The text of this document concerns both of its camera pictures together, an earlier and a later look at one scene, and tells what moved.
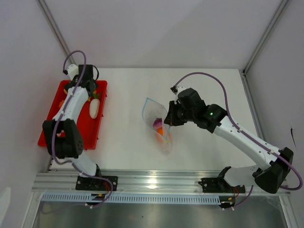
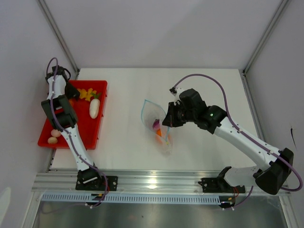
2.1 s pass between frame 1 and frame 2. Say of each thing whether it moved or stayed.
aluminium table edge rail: stayed
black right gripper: stayed
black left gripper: moved
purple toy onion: stayed
